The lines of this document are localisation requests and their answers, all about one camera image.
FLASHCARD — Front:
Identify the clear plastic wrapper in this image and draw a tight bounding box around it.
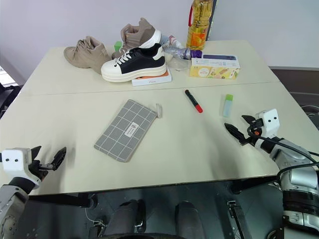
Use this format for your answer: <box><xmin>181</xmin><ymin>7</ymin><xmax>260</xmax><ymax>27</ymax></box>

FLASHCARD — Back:
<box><xmin>165</xmin><ymin>53</ymin><xmax>192</xmax><ymax>72</ymax></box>

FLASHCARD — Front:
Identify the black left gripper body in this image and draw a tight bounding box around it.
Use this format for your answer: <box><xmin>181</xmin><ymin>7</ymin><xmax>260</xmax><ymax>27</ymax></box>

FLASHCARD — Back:
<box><xmin>28</xmin><ymin>159</ymin><xmax>50</xmax><ymax>183</ymax></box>

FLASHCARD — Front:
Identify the purple flat box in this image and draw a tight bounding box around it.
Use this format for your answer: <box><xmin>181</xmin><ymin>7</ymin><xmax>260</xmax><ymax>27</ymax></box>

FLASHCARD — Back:
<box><xmin>202</xmin><ymin>53</ymin><xmax>239</xmax><ymax>62</ymax></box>

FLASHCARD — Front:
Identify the black marker with red cap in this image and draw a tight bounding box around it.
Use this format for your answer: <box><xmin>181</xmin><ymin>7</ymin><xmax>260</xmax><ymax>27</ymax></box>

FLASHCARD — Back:
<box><xmin>184</xmin><ymin>89</ymin><xmax>203</xmax><ymax>114</ymax></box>

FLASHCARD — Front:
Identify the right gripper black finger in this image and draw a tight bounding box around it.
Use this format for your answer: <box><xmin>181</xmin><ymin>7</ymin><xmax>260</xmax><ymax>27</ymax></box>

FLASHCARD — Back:
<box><xmin>224</xmin><ymin>122</ymin><xmax>250</xmax><ymax>146</ymax></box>
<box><xmin>241</xmin><ymin>114</ymin><xmax>257</xmax><ymax>125</ymax></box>

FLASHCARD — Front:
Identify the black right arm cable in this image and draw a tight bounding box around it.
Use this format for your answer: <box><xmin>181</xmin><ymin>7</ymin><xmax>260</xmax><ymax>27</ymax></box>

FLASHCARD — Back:
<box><xmin>258</xmin><ymin>135</ymin><xmax>319</xmax><ymax>178</ymax></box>

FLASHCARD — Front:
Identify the black table support bracket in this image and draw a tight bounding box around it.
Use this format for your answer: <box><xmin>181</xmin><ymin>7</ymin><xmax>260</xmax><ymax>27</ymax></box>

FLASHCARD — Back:
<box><xmin>230</xmin><ymin>175</ymin><xmax>283</xmax><ymax>195</ymax></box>
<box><xmin>28</xmin><ymin>192</ymin><xmax>98</xmax><ymax>209</ymax></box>

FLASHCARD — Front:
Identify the yellow printed carton box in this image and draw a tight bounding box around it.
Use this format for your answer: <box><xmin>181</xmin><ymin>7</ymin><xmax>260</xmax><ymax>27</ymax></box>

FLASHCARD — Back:
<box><xmin>189</xmin><ymin>57</ymin><xmax>241</xmax><ymax>81</ymax></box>

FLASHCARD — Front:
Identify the black furniture at room edge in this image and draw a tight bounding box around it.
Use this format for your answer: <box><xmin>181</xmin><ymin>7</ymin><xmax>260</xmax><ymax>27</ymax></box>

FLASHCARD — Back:
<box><xmin>0</xmin><ymin>82</ymin><xmax>22</xmax><ymax>119</ymax></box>

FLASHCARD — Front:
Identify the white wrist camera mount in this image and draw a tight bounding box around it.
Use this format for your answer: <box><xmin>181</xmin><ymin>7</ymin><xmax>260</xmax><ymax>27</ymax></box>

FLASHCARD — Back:
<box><xmin>254</xmin><ymin>108</ymin><xmax>281</xmax><ymax>139</ymax></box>
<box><xmin>0</xmin><ymin>147</ymin><xmax>42</xmax><ymax>190</ymax></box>

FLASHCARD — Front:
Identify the grey checked fabric pencil case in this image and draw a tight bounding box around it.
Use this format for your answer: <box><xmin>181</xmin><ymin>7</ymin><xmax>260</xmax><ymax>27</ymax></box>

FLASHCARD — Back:
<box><xmin>94</xmin><ymin>99</ymin><xmax>163</xmax><ymax>163</ymax></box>

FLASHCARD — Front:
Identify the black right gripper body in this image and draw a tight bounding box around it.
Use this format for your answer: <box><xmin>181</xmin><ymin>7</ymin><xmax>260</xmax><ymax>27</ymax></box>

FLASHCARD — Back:
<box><xmin>245</xmin><ymin>119</ymin><xmax>264</xmax><ymax>148</ymax></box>

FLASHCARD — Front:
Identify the beige suede sneaker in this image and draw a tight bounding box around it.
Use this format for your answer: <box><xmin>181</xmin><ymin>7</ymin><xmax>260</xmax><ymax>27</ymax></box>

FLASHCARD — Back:
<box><xmin>63</xmin><ymin>36</ymin><xmax>112</xmax><ymax>75</ymax></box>

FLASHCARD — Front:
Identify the dark rounded shape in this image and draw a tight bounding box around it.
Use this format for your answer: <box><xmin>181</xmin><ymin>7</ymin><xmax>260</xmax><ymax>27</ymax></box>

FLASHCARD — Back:
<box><xmin>174</xmin><ymin>200</ymin><xmax>204</xmax><ymax>239</ymax></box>
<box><xmin>104</xmin><ymin>199</ymin><xmax>147</xmax><ymax>239</ymax></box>

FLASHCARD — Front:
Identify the white flat box orange edge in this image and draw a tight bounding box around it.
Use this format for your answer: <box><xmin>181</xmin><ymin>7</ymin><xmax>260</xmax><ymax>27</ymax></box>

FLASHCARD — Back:
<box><xmin>131</xmin><ymin>67</ymin><xmax>173</xmax><ymax>87</ymax></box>

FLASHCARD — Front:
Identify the pink and white packet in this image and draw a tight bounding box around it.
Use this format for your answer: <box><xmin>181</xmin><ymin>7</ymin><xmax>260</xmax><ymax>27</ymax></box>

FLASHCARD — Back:
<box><xmin>160</xmin><ymin>34</ymin><xmax>184</xmax><ymax>49</ymax></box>

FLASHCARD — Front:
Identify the black metal rail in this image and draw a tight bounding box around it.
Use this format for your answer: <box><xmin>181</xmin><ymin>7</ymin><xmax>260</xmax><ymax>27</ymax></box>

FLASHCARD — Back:
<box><xmin>226</xmin><ymin>200</ymin><xmax>253</xmax><ymax>239</ymax></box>

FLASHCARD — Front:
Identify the green capped glue stick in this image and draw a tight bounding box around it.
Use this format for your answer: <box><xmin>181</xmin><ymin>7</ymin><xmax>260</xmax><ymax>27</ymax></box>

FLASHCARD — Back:
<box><xmin>222</xmin><ymin>94</ymin><xmax>235</xmax><ymax>118</ymax></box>

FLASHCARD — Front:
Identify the yellow cooking oil bottle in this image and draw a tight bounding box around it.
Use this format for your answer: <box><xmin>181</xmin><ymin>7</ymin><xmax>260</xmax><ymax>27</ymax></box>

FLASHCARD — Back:
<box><xmin>186</xmin><ymin>0</ymin><xmax>218</xmax><ymax>51</ymax></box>

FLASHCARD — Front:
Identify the dark blue board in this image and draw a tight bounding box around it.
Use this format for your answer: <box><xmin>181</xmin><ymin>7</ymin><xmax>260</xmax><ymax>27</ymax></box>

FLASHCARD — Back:
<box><xmin>206</xmin><ymin>0</ymin><xmax>220</xmax><ymax>42</ymax></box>

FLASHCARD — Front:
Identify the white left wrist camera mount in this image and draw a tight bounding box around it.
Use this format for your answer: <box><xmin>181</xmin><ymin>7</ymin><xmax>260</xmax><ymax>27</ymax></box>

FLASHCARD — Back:
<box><xmin>0</xmin><ymin>147</ymin><xmax>42</xmax><ymax>190</ymax></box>

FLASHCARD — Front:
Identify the black and white platform sneaker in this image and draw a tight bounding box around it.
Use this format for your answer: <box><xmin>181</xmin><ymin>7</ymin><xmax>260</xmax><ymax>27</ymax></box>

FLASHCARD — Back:
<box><xmin>100</xmin><ymin>43</ymin><xmax>167</xmax><ymax>83</ymax></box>

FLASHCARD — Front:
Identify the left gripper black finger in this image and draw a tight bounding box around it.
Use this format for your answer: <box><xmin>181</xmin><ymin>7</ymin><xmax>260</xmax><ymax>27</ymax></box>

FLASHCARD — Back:
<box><xmin>30</xmin><ymin>145</ymin><xmax>42</xmax><ymax>162</ymax></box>
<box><xmin>39</xmin><ymin>146</ymin><xmax>67</xmax><ymax>172</ymax></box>

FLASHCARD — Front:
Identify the crushed clear bottle purple label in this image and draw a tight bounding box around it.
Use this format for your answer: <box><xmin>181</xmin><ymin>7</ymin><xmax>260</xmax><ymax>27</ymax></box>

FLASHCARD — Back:
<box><xmin>163</xmin><ymin>44</ymin><xmax>203</xmax><ymax>61</ymax></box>

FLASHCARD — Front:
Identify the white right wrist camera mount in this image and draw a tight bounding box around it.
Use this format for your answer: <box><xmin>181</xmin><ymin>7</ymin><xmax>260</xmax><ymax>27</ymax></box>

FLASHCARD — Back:
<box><xmin>254</xmin><ymin>108</ymin><xmax>281</xmax><ymax>139</ymax></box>

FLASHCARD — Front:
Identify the beige sneaker with white sole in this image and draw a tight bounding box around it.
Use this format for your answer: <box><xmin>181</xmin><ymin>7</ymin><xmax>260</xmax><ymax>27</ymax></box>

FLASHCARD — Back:
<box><xmin>111</xmin><ymin>17</ymin><xmax>163</xmax><ymax>60</ymax></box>

